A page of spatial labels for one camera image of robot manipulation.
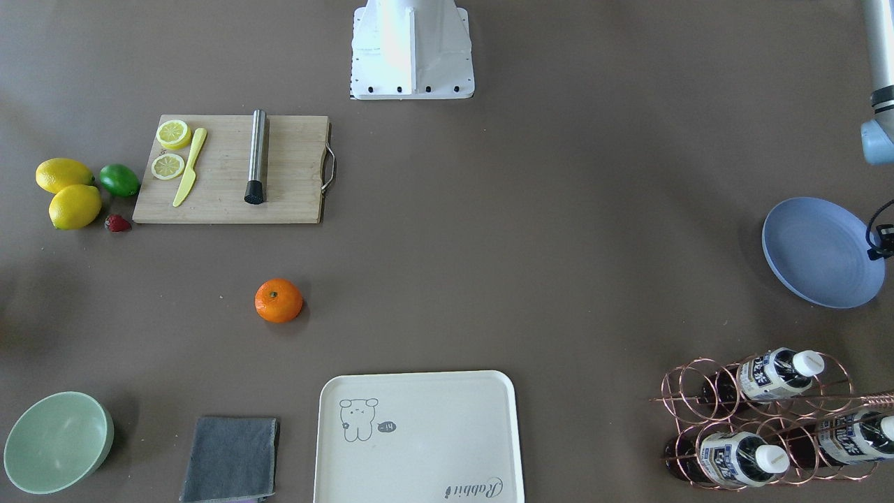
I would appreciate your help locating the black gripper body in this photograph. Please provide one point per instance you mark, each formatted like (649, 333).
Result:
(887, 238)

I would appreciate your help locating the blue plate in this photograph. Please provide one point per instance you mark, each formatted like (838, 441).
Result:
(817, 250)

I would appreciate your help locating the orange fruit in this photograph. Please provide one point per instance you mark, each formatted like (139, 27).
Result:
(278, 301)

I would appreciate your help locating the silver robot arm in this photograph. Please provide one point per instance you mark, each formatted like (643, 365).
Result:
(877, 133)

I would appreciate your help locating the tea bottle one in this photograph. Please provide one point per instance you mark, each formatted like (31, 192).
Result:
(778, 374)

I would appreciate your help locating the tea bottle three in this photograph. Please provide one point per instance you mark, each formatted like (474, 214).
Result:
(863, 437)

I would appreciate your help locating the tea bottle two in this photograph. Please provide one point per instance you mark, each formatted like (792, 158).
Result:
(726, 460)

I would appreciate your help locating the cream rabbit tray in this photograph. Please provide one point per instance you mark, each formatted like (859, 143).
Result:
(419, 437)

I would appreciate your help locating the wooden cutting board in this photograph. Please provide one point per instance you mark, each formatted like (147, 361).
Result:
(294, 175)

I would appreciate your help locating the steel muddler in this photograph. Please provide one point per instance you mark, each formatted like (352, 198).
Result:
(255, 188)

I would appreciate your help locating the grey folded cloth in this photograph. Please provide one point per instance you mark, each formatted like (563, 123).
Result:
(232, 459)

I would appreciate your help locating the yellow plastic knife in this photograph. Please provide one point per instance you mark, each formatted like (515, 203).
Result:
(189, 176)

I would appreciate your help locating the lemon half upper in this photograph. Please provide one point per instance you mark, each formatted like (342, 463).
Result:
(173, 134)

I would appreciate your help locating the lemon slice lower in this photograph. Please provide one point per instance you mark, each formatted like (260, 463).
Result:
(167, 166)

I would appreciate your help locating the green lime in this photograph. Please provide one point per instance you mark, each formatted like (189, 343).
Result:
(119, 180)

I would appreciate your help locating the red strawberry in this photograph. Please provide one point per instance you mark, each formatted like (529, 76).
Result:
(116, 223)

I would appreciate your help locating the yellow lemon near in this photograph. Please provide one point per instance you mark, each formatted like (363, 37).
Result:
(75, 206)

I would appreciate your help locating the yellow lemon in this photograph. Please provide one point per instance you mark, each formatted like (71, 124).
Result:
(75, 206)
(53, 175)

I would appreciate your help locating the yellow lemon far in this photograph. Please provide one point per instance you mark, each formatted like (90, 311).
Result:
(53, 175)

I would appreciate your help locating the green bowl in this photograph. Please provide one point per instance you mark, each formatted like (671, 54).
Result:
(59, 441)

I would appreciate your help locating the copper wire bottle rack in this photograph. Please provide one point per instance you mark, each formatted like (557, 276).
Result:
(786, 421)

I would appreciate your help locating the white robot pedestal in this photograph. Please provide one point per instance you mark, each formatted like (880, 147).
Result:
(411, 50)

